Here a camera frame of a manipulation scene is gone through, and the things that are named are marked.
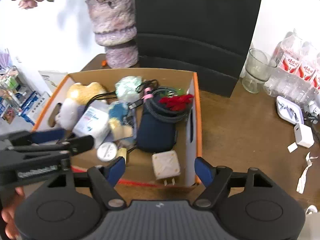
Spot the red flower ornament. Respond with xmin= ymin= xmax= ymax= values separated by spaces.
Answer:
xmin=159 ymin=94 xmax=194 ymax=112

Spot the person's left hand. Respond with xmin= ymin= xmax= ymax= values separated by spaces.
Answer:
xmin=1 ymin=187 xmax=27 ymax=240

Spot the black thin cable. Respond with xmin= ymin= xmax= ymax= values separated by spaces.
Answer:
xmin=304 ymin=111 xmax=320 ymax=131

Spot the braided cable bundle pink tie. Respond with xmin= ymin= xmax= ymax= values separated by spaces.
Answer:
xmin=87 ymin=79 xmax=193 ymax=125

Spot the green iridescent bundle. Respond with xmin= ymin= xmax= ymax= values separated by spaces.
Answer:
xmin=115 ymin=76 xmax=143 ymax=103

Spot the white tissue pack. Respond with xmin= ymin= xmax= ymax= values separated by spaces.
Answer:
xmin=72 ymin=106 xmax=111 ymax=146

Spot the purple translucent decoration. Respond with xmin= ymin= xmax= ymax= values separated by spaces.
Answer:
xmin=0 ymin=48 xmax=13 ymax=70

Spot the blue yellow plush toy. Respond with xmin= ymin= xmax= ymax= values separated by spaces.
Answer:
xmin=108 ymin=101 xmax=136 ymax=140

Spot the yellow white plush toy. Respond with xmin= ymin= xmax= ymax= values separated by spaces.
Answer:
xmin=55 ymin=82 xmax=109 ymax=131

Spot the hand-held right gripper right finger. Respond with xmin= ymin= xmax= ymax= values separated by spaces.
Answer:
xmin=192 ymin=156 xmax=288 ymax=210

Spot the clear water bottle red label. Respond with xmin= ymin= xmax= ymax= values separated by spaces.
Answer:
xmin=264 ymin=33 xmax=303 ymax=98
xmin=287 ymin=41 xmax=318 ymax=105
xmin=309 ymin=54 xmax=320 ymax=105

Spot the round white tin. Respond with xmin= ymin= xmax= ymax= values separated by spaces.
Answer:
xmin=97 ymin=142 xmax=118 ymax=162

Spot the navy pouch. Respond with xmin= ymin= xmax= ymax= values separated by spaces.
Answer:
xmin=136 ymin=110 xmax=177 ymax=154

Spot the metal wire trolley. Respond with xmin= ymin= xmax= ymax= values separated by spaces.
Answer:
xmin=0 ymin=66 xmax=28 ymax=123

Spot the white paper strip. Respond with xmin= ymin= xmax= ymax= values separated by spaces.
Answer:
xmin=296 ymin=152 xmax=319 ymax=194

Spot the white charger cube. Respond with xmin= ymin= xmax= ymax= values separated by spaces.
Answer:
xmin=151 ymin=151 xmax=181 ymax=187

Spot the small white tray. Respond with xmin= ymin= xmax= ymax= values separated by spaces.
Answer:
xmin=276 ymin=96 xmax=305 ymax=126

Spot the purple textured vase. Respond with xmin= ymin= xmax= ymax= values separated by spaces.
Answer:
xmin=85 ymin=0 xmax=139 ymax=69

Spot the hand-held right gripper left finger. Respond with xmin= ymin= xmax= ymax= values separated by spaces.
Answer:
xmin=40 ymin=156 xmax=126 ymax=211

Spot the clear glass cup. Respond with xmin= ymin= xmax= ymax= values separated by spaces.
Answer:
xmin=241 ymin=48 xmax=278 ymax=94

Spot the black paper bag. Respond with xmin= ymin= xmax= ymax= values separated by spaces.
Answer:
xmin=134 ymin=0 xmax=265 ymax=98

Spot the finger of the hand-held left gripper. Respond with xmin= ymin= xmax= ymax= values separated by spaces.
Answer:
xmin=10 ymin=135 xmax=95 ymax=157
xmin=0 ymin=127 xmax=66 ymax=147

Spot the wooden desktop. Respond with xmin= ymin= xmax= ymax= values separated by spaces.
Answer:
xmin=81 ymin=54 xmax=320 ymax=240

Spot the blue white box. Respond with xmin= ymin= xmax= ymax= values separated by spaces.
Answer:
xmin=19 ymin=90 xmax=51 ymax=126

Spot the small white box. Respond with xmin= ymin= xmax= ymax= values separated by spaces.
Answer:
xmin=294 ymin=123 xmax=315 ymax=149

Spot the orange red cardboard box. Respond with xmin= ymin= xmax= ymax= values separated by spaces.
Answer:
xmin=31 ymin=67 xmax=202 ymax=188

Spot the white booklet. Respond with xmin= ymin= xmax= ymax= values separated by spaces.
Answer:
xmin=38 ymin=70 xmax=69 ymax=94

